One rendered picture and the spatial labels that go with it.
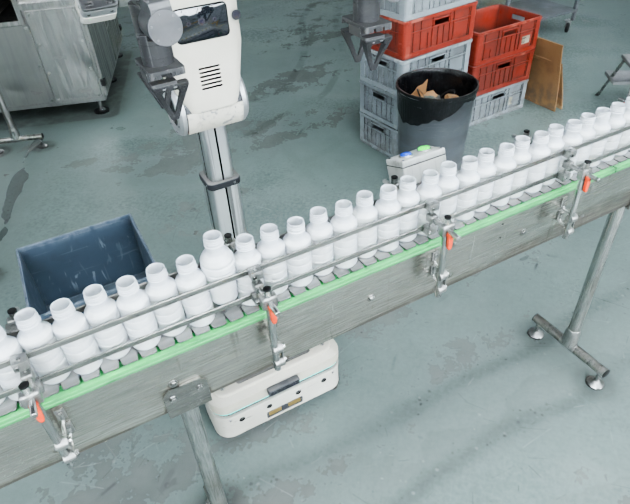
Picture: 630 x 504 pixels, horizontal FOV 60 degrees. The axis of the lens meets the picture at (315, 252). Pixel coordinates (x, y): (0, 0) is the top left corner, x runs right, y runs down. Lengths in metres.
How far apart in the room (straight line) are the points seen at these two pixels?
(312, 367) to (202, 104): 1.02
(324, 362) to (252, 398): 0.30
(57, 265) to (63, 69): 3.17
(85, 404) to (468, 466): 1.40
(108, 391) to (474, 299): 1.90
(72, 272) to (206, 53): 0.73
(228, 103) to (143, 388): 0.83
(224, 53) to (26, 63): 3.33
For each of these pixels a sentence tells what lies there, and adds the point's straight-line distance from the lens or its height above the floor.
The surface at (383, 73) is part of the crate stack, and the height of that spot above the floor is 0.55.
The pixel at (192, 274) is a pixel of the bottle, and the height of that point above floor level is 1.14.
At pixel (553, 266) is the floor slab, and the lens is 2.99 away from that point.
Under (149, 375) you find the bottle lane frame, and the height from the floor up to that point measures 0.96.
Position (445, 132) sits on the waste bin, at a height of 0.44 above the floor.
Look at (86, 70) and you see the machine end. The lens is 4.74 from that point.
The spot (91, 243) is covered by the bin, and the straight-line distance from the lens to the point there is 1.70.
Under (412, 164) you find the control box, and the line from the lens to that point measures 1.46.
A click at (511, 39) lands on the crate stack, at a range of 4.21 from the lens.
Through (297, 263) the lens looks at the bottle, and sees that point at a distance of 1.18.
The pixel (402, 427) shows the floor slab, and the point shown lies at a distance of 2.20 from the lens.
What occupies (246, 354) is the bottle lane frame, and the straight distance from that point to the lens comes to 1.25.
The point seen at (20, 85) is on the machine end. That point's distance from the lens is 4.88.
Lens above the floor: 1.83
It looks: 39 degrees down
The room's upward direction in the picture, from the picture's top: 3 degrees counter-clockwise
